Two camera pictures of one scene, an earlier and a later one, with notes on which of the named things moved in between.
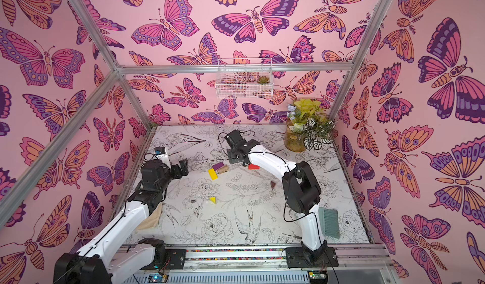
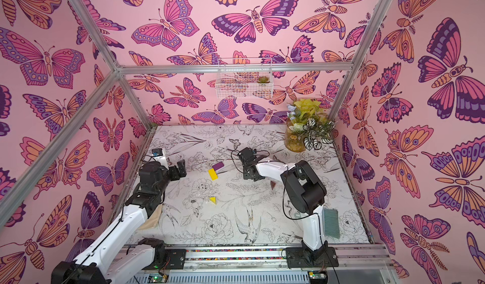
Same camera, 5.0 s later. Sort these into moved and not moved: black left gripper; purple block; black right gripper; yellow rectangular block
Moved: black right gripper
Not moved: yellow rectangular block; purple block; black left gripper
